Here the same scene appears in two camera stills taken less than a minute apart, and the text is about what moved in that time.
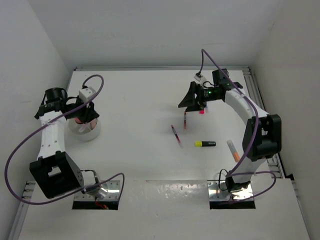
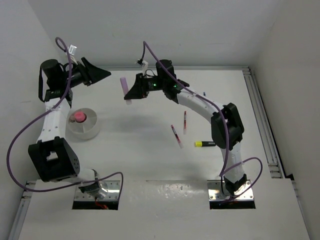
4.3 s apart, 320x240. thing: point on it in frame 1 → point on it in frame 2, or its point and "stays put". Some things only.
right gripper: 192,103 → 139,90
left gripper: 89,113 → 90,74
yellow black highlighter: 205,143 stays put
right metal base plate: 219,199 stays put
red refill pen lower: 179,140 stays put
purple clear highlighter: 84,126 → 125,89
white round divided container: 90,132 stays put
